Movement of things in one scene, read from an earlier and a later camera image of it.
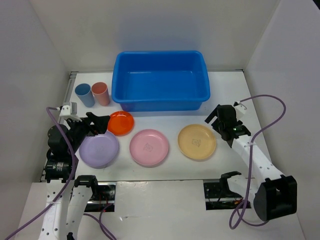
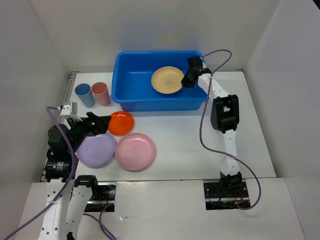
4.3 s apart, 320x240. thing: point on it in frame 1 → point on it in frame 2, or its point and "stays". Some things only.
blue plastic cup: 83,91 stays
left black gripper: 100,123 stays
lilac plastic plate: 99,151 stays
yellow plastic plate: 196,141 → 167,79
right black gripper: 214,124 → 185,83
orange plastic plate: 120,123 stays
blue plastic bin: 160,81 stays
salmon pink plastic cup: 100,90 stays
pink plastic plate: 149,147 → 135,152
